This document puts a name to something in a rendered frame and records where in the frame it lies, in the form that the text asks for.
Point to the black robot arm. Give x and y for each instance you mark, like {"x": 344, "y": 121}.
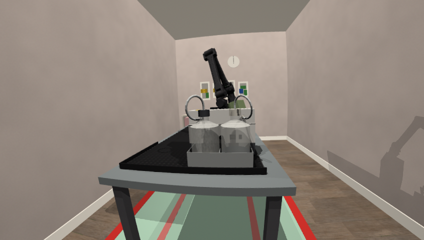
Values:
{"x": 222, "y": 87}

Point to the grey two-compartment bottle holder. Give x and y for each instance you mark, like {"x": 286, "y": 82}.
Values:
{"x": 220, "y": 159}

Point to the white plastic bottle with beige cap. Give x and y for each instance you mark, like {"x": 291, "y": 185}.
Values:
{"x": 235, "y": 134}

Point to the black perforated breadboard table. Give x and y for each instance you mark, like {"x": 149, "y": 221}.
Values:
{"x": 173, "y": 152}

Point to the white plastic bottle with black cap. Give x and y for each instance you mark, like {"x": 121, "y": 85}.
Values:
{"x": 205, "y": 134}

